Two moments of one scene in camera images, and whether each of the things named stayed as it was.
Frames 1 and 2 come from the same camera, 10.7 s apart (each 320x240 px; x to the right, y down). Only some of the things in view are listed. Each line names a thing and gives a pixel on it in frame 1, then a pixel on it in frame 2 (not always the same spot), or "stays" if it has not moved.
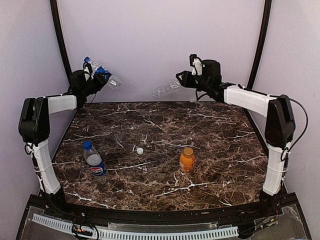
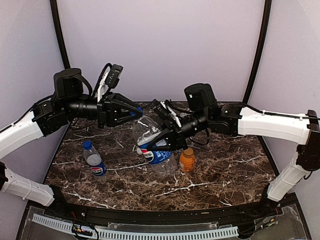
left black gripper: [102, 80] to [110, 110]
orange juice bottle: [187, 160] stays
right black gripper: [185, 76] to [175, 140]
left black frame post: [57, 22] stays
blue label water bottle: [114, 82] to [145, 128]
